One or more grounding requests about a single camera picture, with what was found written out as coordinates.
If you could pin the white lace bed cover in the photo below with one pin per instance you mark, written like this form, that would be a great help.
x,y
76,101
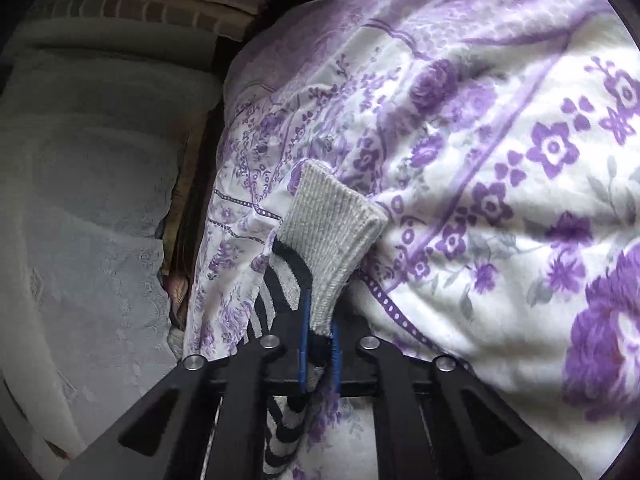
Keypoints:
x,y
91,147

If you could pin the black white striped knit sweater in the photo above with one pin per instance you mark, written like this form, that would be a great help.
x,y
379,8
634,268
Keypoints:
x,y
321,240

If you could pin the brown wooden bed frame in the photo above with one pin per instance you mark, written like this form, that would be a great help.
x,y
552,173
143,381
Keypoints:
x,y
184,223

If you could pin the purple floral bed sheet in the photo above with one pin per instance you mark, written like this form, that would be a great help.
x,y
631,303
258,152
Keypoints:
x,y
501,139

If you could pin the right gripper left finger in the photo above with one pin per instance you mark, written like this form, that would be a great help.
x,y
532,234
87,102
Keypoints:
x,y
206,419

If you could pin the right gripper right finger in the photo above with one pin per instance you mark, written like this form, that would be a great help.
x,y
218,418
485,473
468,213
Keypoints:
x,y
436,420

